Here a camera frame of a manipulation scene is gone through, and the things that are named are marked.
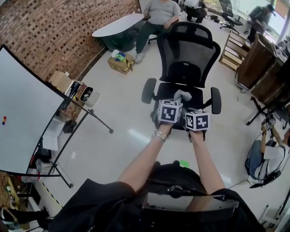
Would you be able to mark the white paper roll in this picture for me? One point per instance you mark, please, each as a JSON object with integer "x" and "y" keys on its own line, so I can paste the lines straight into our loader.
{"x": 115, "y": 53}

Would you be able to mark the cardboard box with striped tape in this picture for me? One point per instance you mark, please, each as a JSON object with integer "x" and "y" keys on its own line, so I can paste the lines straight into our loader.
{"x": 120, "y": 65}

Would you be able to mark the black mesh chair backrest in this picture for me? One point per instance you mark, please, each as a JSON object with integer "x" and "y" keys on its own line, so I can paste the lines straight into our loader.
{"x": 208, "y": 59}

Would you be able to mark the person's left forearm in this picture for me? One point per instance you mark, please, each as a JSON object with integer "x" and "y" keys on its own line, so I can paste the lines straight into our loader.
{"x": 145, "y": 163}

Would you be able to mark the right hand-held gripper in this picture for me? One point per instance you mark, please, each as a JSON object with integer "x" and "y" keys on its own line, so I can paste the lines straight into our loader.
{"x": 198, "y": 120}

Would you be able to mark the whiteboard on black stand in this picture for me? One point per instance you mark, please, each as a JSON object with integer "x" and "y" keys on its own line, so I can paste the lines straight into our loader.
{"x": 25, "y": 102}

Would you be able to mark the clear plastic container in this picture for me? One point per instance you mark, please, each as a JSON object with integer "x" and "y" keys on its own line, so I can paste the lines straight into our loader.
{"x": 43, "y": 166}

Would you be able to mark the brown wooden cabinet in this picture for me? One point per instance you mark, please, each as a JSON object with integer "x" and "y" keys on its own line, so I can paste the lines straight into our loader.
{"x": 253, "y": 65}

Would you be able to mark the small white trash bin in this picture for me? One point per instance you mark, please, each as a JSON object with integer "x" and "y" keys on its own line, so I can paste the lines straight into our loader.
{"x": 91, "y": 98}

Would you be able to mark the yellow black floor tape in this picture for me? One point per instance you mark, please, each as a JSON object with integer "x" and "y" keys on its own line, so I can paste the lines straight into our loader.
{"x": 52, "y": 196}

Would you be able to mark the black chair seat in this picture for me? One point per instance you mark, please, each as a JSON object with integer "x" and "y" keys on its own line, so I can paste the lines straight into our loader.
{"x": 197, "y": 97}

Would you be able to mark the person's right forearm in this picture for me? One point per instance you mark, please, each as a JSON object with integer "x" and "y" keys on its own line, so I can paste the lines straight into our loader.
{"x": 205, "y": 163}

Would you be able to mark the cluttered wooden shelf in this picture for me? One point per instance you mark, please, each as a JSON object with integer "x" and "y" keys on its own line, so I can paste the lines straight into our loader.
{"x": 9, "y": 190}

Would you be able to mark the black chest-mounted rig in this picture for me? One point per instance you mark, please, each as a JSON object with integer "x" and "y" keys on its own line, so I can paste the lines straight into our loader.
{"x": 190, "y": 201}

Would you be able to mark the white oval table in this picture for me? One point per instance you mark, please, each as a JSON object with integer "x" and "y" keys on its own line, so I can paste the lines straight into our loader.
{"x": 117, "y": 25}

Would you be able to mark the grey cloth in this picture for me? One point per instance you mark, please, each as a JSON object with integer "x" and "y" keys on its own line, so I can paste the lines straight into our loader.
{"x": 183, "y": 95}

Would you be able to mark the black printed box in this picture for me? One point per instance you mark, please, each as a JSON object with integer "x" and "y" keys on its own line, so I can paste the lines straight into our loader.
{"x": 73, "y": 90}

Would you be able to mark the black folding stand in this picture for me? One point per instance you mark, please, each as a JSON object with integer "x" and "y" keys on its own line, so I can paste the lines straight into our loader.
{"x": 260, "y": 111}

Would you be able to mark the person's black clothed torso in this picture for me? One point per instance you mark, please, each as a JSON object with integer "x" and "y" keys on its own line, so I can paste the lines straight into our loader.
{"x": 95, "y": 204}

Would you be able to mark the low wooden shelf rack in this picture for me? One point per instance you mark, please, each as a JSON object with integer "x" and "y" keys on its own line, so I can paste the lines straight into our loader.
{"x": 233, "y": 52}

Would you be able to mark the black chair armrest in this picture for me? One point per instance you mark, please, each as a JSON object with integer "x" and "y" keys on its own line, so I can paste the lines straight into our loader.
{"x": 216, "y": 100}
{"x": 149, "y": 90}

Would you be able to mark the small black bag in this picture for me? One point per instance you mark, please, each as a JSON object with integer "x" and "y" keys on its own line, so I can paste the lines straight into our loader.
{"x": 69, "y": 126}

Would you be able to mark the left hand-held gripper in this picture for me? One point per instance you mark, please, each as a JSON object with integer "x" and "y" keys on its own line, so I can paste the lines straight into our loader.
{"x": 168, "y": 112}

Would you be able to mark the brown patterned cardboard box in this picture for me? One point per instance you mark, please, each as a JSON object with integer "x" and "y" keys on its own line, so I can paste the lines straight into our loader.
{"x": 72, "y": 111}

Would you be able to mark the silver wristwatch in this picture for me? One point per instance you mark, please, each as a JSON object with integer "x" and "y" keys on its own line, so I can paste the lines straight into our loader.
{"x": 159, "y": 135}

